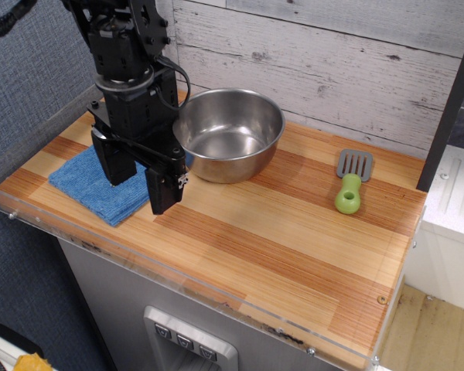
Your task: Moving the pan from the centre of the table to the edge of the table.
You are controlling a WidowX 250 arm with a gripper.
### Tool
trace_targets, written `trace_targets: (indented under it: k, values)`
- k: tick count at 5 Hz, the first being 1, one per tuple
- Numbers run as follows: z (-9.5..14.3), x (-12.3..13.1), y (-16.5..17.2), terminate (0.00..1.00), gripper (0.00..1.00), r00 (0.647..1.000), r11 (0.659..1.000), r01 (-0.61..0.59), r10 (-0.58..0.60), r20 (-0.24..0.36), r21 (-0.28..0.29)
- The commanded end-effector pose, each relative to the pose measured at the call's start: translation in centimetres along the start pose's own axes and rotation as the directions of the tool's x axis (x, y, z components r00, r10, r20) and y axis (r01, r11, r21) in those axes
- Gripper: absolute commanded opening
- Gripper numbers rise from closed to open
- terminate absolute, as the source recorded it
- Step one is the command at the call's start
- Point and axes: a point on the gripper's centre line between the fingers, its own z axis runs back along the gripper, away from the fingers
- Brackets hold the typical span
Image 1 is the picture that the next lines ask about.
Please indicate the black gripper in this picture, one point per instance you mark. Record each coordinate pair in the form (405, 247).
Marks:
(134, 124)

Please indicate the yellow tape object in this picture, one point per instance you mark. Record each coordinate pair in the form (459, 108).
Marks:
(32, 362)

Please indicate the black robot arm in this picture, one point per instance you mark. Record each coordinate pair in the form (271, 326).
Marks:
(125, 38)

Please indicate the stainless steel bowl pan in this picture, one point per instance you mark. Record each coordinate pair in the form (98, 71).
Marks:
(229, 135)

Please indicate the grey cabinet with buttons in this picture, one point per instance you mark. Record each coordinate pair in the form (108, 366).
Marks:
(147, 326)

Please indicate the white side cabinet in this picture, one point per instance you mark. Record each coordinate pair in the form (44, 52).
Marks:
(435, 262)

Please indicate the blue folded cloth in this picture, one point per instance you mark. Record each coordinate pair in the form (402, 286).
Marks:
(82, 179)

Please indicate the black vertical post right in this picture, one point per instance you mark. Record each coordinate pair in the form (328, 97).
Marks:
(443, 131)

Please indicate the grey spatula green handle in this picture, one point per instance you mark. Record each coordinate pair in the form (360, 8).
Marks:
(354, 167)

